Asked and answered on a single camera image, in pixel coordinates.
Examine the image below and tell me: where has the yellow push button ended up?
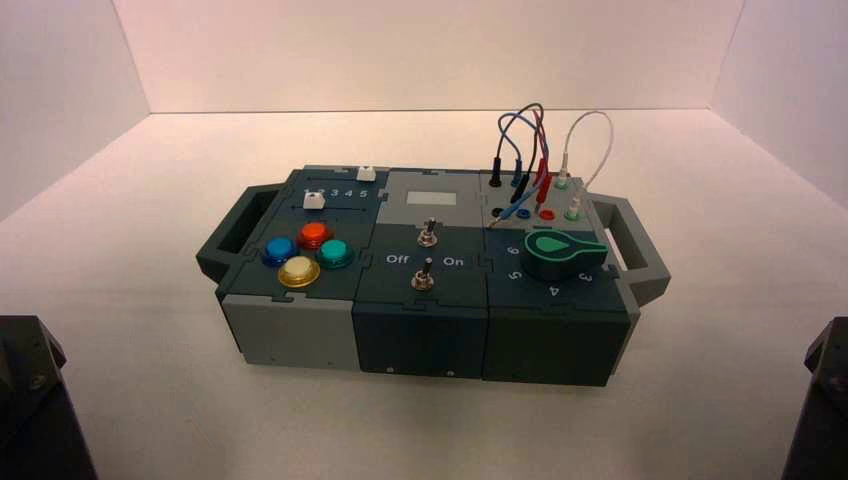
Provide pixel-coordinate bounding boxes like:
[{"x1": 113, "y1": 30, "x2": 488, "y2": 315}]
[{"x1": 277, "y1": 255, "x2": 322, "y2": 289}]

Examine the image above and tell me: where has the black left robot arm base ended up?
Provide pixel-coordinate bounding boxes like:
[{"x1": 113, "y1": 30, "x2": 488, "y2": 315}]
[{"x1": 0, "y1": 315, "x2": 99, "y2": 480}]

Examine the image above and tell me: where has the black right robot arm base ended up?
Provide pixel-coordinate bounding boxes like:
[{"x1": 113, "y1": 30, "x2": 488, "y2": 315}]
[{"x1": 781, "y1": 316, "x2": 848, "y2": 480}]

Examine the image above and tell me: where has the green push button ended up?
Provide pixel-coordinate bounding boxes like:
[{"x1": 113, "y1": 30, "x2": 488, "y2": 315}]
[{"x1": 315, "y1": 239, "x2": 356, "y2": 270}]

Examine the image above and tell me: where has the orange push button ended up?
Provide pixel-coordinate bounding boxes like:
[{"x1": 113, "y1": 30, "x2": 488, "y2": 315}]
[{"x1": 296, "y1": 221, "x2": 335, "y2": 251}]

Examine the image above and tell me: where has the blue push button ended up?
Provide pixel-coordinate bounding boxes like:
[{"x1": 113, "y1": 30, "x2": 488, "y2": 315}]
[{"x1": 262, "y1": 237, "x2": 299, "y2": 269}]

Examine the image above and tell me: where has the small grey display screen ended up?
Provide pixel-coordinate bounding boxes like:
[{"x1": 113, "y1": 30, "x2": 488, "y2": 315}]
[{"x1": 405, "y1": 190, "x2": 458, "y2": 208}]

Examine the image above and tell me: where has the dark teal grey control box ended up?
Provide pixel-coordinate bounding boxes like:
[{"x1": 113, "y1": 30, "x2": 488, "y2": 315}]
[{"x1": 195, "y1": 164, "x2": 672, "y2": 388}]

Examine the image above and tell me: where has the green rotary knob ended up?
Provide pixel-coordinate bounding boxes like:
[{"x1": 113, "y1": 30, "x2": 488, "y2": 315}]
[{"x1": 519, "y1": 230, "x2": 609, "y2": 282}]

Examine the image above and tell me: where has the black jumper cable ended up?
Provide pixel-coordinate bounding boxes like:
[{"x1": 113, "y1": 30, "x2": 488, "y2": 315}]
[{"x1": 488, "y1": 102, "x2": 546, "y2": 204}]

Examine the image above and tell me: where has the blue jumper cable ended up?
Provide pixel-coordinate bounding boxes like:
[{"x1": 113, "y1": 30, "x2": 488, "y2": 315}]
[{"x1": 491, "y1": 112, "x2": 551, "y2": 230}]

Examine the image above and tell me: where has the red jumper cable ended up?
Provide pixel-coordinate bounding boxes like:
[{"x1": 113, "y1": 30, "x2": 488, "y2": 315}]
[{"x1": 529, "y1": 109, "x2": 552, "y2": 215}]

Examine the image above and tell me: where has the white jumper cable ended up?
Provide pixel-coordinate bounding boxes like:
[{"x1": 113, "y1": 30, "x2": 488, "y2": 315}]
[{"x1": 556, "y1": 110, "x2": 615, "y2": 217}]

